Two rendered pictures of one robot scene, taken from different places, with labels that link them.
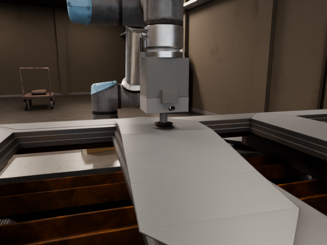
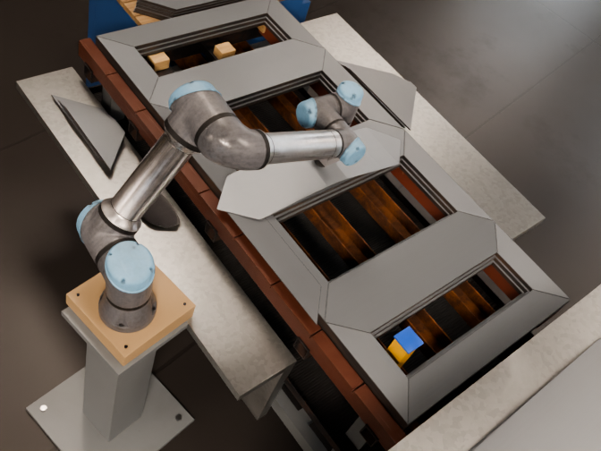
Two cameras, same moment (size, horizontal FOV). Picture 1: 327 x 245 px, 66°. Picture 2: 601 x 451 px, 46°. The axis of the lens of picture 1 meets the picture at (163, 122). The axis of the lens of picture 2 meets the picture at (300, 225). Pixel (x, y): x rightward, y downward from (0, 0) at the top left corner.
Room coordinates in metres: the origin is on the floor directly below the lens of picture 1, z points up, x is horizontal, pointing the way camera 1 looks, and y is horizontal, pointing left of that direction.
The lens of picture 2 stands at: (1.52, 1.20, 2.41)
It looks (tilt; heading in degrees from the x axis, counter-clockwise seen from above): 49 degrees down; 229
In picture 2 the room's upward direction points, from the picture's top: 24 degrees clockwise
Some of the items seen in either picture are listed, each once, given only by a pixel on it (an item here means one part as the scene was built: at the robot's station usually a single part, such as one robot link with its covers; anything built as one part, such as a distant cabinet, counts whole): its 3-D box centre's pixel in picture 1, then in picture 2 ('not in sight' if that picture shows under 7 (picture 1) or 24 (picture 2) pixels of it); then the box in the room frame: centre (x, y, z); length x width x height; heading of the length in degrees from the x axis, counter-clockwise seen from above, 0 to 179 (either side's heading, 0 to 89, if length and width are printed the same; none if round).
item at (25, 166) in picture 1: (182, 154); (144, 212); (1.02, -0.08, 0.67); 1.30 x 0.20 x 0.03; 106
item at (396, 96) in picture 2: not in sight; (386, 87); (0.00, -0.42, 0.77); 0.45 x 0.20 x 0.04; 106
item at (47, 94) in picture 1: (39, 88); not in sight; (6.93, 3.39, 0.54); 1.33 x 0.78 x 1.07; 24
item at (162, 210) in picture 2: not in sight; (152, 205); (0.99, -0.08, 0.70); 0.20 x 0.10 x 0.03; 111
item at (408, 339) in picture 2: not in sight; (407, 341); (0.51, 0.62, 0.88); 0.06 x 0.06 x 0.02; 16
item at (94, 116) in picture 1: (105, 120); (128, 298); (1.16, 0.27, 0.78); 0.15 x 0.15 x 0.10
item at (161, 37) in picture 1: (162, 40); not in sight; (0.51, 0.00, 1.07); 0.08 x 0.08 x 0.05
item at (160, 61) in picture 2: not in sight; (157, 61); (0.84, -0.61, 0.79); 0.06 x 0.05 x 0.04; 16
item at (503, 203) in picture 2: not in sight; (409, 119); (-0.04, -0.28, 0.74); 1.20 x 0.26 x 0.03; 106
